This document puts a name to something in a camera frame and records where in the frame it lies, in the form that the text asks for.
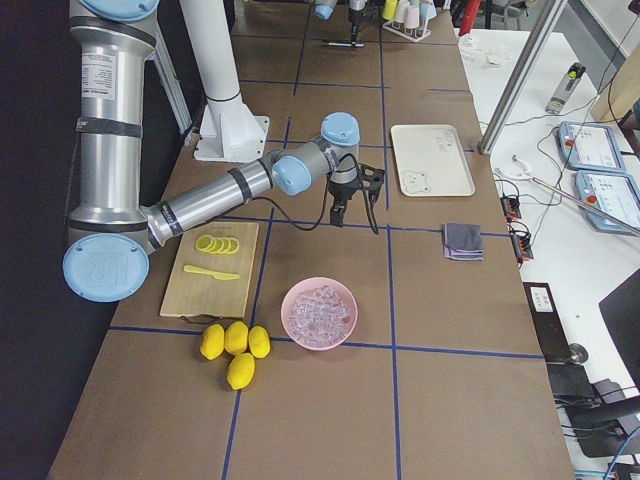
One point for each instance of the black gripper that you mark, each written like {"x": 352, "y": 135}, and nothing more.
{"x": 355, "y": 20}
{"x": 340, "y": 192}

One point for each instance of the yellow lemon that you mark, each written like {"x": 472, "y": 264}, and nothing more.
{"x": 212, "y": 342}
{"x": 259, "y": 342}
{"x": 236, "y": 338}
{"x": 241, "y": 371}

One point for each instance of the yellow green cup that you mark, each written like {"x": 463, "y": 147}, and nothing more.
{"x": 389, "y": 9}

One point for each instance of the blue cup in rack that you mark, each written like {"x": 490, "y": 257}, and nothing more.
{"x": 427, "y": 10}

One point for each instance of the clear water bottle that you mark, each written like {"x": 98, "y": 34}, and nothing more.
{"x": 565, "y": 88}

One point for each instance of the wooden cutting board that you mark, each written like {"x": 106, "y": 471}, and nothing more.
{"x": 194, "y": 294}

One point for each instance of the black relay box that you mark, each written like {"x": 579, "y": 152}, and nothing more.
{"x": 511, "y": 207}
{"x": 521, "y": 245}

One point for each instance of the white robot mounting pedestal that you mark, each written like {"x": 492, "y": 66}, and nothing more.
{"x": 229, "y": 131}

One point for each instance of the pink bowl with ice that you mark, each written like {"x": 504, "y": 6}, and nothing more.
{"x": 319, "y": 313}

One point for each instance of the upper teach pendant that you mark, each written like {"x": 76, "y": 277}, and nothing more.
{"x": 590, "y": 147}

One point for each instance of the aluminium frame post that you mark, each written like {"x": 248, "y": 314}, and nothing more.
{"x": 537, "y": 39}

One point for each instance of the purple folded cloth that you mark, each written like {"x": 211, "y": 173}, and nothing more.
{"x": 462, "y": 255}

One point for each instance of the grabber stick tool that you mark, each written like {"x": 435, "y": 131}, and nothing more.
{"x": 523, "y": 172}

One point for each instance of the pink cup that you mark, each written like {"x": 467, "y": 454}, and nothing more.
{"x": 411, "y": 16}

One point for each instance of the cream bear tray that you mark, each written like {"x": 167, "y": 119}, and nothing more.
{"x": 430, "y": 161}

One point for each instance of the teach pendant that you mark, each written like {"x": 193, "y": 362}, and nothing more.
{"x": 590, "y": 147}
{"x": 614, "y": 193}

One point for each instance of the white cup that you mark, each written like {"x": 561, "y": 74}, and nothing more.
{"x": 400, "y": 14}

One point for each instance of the lower teach pendant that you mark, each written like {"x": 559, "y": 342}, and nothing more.
{"x": 614, "y": 193}

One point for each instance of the computer monitor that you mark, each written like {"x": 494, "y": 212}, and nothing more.
{"x": 620, "y": 312}

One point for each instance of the lemon slice front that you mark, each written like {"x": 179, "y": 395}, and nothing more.
{"x": 204, "y": 243}

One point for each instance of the steel muddler black tip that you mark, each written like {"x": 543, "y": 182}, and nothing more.
{"x": 337, "y": 44}

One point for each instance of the metal cup rack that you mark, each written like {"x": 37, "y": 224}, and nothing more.
{"x": 414, "y": 35}

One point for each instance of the power strip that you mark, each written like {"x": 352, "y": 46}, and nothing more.
{"x": 542, "y": 300}

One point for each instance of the crumpled plastic bags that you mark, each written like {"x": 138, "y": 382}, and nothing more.
{"x": 474, "y": 50}

